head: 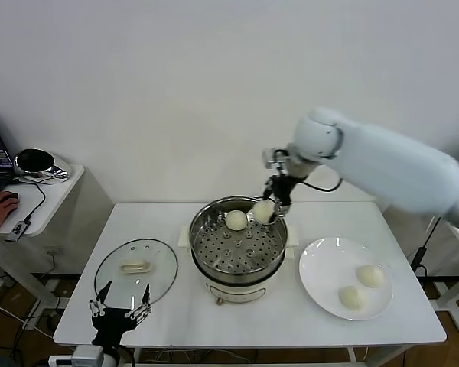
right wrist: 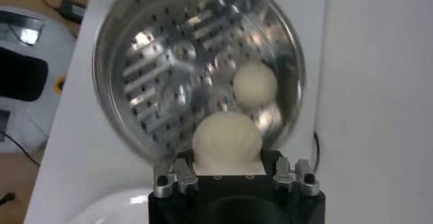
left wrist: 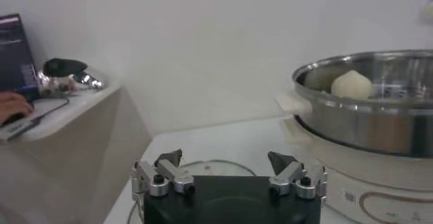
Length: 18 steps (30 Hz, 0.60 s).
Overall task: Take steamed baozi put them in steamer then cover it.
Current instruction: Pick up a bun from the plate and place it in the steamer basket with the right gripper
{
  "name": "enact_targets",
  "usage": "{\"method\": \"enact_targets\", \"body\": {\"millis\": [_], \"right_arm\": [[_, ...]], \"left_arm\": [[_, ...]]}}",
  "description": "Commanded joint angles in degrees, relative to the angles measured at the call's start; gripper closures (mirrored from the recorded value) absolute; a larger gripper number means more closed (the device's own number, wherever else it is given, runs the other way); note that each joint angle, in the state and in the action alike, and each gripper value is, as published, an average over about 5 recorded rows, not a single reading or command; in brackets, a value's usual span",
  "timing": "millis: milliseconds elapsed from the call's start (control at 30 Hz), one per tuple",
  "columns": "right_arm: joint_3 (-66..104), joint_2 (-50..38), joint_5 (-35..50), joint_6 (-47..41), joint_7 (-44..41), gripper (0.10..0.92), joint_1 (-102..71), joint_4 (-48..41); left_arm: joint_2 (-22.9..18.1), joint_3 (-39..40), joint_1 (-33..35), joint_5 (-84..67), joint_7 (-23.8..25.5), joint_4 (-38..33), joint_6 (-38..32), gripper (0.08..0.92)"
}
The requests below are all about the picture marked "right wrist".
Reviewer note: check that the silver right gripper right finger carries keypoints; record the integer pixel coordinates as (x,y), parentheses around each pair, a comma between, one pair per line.
(282,174)

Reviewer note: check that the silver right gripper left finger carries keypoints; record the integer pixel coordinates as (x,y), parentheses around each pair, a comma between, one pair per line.
(184,178)

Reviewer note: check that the white steamed baozi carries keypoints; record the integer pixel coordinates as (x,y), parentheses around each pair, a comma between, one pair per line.
(255,83)
(226,140)

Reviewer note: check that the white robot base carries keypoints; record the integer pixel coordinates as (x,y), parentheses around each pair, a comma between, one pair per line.
(20,73)

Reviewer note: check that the steel perforated steamer pot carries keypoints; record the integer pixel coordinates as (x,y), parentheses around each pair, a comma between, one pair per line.
(162,59)

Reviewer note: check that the white round plate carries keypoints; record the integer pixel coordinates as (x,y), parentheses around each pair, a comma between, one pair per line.
(111,208)

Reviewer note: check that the black power brick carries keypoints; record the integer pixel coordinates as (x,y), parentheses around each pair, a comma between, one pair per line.
(72,9)

